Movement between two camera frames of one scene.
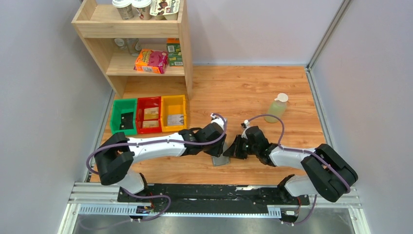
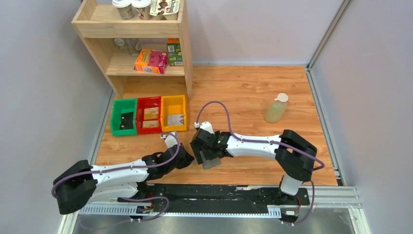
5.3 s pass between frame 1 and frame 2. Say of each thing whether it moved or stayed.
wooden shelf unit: stayed
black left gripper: moved
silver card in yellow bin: stayed
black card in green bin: stayed
